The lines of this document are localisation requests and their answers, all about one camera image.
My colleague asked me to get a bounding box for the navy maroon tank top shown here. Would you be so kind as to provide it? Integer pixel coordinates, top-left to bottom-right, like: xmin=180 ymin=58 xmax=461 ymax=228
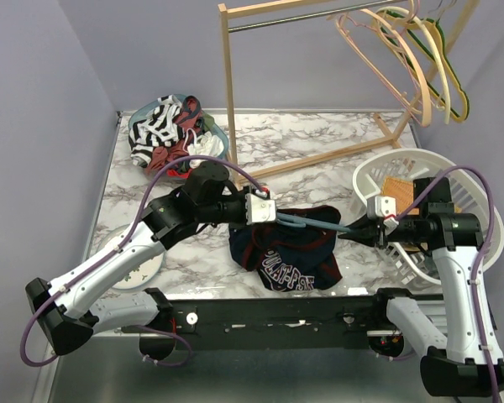
xmin=228 ymin=223 xmax=342 ymax=292

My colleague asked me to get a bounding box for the watermelon pattern plate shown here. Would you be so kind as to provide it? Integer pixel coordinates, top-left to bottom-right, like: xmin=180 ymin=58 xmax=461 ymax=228
xmin=97 ymin=225 xmax=165 ymax=291

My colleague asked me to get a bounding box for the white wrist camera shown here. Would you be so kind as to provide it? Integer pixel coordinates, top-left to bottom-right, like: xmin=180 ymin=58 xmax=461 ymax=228
xmin=366 ymin=195 xmax=399 ymax=228
xmin=244 ymin=188 xmax=277 ymax=225

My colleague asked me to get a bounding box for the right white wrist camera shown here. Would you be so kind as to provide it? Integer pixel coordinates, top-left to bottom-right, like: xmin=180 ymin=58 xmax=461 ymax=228
xmin=366 ymin=195 xmax=399 ymax=228

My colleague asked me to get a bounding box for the green yellow hanger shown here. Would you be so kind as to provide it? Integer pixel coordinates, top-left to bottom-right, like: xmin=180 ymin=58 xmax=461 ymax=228
xmin=377 ymin=7 xmax=471 ymax=123

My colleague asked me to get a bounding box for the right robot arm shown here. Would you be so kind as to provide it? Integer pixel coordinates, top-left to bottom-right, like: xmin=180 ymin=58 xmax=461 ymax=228
xmin=343 ymin=177 xmax=504 ymax=402

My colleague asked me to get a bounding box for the blue plastic hanger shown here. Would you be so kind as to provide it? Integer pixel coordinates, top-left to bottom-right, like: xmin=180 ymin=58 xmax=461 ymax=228
xmin=276 ymin=212 xmax=354 ymax=233

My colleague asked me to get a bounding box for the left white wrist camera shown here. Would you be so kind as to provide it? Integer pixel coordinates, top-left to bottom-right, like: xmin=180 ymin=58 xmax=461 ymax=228
xmin=244 ymin=188 xmax=277 ymax=225

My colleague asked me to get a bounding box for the black white striped shirt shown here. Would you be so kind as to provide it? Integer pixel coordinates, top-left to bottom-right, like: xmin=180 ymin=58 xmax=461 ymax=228
xmin=128 ymin=95 xmax=185 ymax=168

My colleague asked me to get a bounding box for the white laundry basket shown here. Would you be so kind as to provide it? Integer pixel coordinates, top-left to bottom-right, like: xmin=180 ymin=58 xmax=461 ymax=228
xmin=350 ymin=149 xmax=489 ymax=289

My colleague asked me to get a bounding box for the wooden clothes rack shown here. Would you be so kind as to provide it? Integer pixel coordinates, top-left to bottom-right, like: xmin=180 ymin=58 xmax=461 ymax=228
xmin=216 ymin=1 xmax=480 ymax=179

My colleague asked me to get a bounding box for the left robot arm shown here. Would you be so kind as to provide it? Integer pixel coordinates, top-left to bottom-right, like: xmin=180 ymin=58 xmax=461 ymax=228
xmin=20 ymin=156 xmax=247 ymax=365

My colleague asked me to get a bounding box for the aluminium frame rail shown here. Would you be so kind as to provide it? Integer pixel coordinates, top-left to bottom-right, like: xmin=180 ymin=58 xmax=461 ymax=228
xmin=52 ymin=293 xmax=497 ymax=339

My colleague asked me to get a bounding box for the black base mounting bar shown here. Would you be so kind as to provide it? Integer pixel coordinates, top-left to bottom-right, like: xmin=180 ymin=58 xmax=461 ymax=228
xmin=147 ymin=288 xmax=411 ymax=351

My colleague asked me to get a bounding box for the wicker woven hat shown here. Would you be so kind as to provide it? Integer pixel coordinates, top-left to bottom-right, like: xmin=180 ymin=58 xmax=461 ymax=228
xmin=379 ymin=175 xmax=465 ymax=253

